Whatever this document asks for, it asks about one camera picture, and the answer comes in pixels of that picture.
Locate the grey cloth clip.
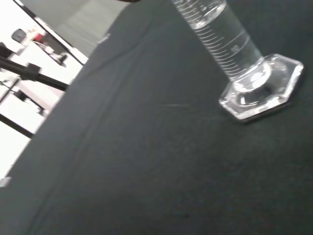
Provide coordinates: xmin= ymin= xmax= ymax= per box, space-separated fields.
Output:
xmin=97 ymin=33 xmax=111 ymax=45

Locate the pale board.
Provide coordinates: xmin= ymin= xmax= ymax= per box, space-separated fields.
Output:
xmin=0 ymin=0 xmax=89 ymax=179

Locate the black tripod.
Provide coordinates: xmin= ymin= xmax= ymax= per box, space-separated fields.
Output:
xmin=0 ymin=41 xmax=72 ymax=93

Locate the black bench cloth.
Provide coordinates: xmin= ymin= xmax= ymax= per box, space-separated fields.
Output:
xmin=0 ymin=0 xmax=313 ymax=235

